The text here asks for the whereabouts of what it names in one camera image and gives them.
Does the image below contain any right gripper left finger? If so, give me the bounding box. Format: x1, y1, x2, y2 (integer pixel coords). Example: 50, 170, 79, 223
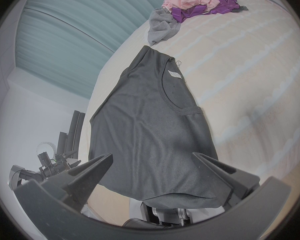
61, 153, 113, 206

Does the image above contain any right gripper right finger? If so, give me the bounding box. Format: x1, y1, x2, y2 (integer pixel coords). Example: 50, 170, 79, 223
192, 152, 261, 207

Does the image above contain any black T-shirt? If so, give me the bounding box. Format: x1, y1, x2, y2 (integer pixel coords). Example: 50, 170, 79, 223
88, 45, 224, 209

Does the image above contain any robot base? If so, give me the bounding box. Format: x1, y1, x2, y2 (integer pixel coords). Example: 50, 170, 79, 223
121, 202, 193, 228

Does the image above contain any bed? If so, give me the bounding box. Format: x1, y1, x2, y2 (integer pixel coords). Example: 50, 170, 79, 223
81, 0, 300, 224

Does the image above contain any black dressing table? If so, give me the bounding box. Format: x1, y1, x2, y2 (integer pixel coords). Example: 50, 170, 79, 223
57, 131, 69, 157

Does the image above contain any black chest of drawers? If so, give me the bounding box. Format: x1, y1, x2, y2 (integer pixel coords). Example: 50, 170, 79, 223
68, 110, 86, 157

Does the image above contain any round white mirror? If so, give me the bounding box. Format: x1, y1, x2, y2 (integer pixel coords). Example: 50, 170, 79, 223
37, 141, 56, 157

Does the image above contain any blue-green curtain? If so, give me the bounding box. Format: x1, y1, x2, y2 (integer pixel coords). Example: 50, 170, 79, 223
15, 0, 180, 100

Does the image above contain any grey garment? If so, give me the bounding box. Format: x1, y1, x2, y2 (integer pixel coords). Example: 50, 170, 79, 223
147, 8, 182, 47

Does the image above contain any purple garment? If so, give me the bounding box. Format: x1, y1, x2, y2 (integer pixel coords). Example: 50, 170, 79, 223
171, 0, 248, 23

